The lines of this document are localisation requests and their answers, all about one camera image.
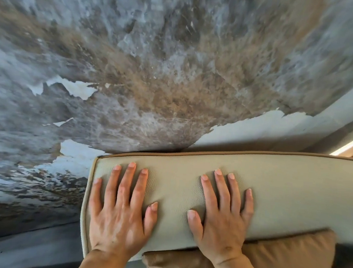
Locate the person's right hand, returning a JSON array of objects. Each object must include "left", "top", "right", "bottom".
[{"left": 183, "top": 167, "right": 257, "bottom": 267}]

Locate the lit strip light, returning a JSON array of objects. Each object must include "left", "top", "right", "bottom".
[{"left": 330, "top": 126, "right": 353, "bottom": 158}]

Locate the person's left hand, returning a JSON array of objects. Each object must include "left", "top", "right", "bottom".
[{"left": 85, "top": 159, "right": 162, "bottom": 262}]

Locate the beige leather sofa backrest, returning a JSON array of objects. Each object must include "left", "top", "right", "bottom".
[{"left": 77, "top": 136, "right": 353, "bottom": 268}]

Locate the person's left forearm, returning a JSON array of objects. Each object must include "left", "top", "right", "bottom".
[{"left": 75, "top": 247, "right": 131, "bottom": 268}]

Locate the tan leather cushion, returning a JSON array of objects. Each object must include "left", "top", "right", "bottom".
[{"left": 141, "top": 214, "right": 338, "bottom": 268}]

